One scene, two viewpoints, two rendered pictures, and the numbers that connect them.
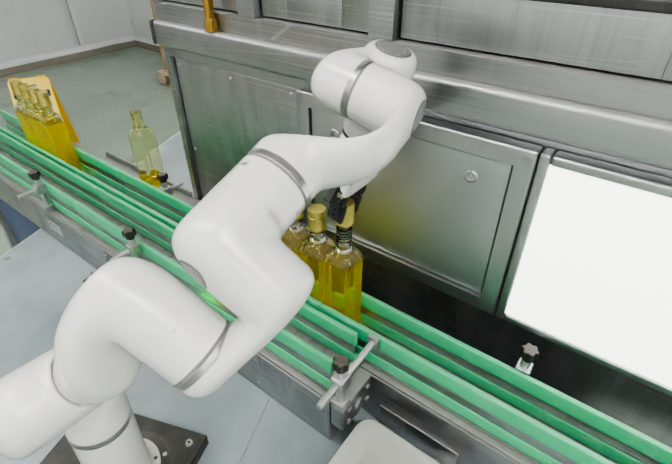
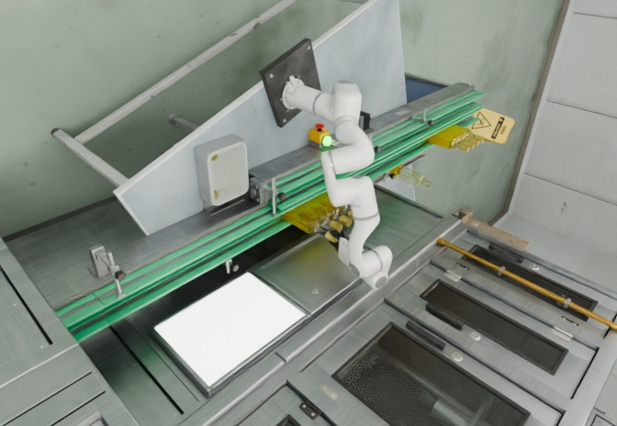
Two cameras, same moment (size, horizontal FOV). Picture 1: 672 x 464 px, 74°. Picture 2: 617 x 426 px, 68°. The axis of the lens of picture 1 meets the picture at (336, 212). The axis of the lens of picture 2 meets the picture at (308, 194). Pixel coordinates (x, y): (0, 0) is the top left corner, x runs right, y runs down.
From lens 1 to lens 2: 1.00 m
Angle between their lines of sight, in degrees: 11
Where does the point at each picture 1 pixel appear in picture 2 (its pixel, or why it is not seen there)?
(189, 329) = (342, 165)
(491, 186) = (307, 295)
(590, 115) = (316, 333)
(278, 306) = (335, 191)
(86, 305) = (367, 147)
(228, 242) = (360, 191)
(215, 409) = (285, 135)
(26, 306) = (375, 83)
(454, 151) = (328, 291)
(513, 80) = (342, 323)
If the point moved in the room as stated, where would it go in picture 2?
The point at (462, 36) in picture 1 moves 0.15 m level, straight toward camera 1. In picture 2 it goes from (369, 319) to (363, 298)
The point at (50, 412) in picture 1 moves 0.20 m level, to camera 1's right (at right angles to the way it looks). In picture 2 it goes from (343, 110) to (309, 156)
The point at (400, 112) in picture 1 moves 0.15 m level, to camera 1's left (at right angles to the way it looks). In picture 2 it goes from (361, 262) to (387, 224)
